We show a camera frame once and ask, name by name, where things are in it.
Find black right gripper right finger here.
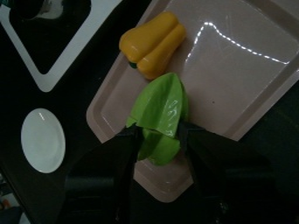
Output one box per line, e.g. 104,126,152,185
176,120,274,224

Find white round plate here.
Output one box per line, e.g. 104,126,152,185
20,108,67,174

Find green toy starfruit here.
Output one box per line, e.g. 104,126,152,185
126,72,191,166

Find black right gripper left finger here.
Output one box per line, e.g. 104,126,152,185
63,123,144,224

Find yellow toy bell pepper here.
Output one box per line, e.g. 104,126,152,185
118,10,187,81

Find pink plastic tray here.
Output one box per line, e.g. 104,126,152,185
86,0,299,204

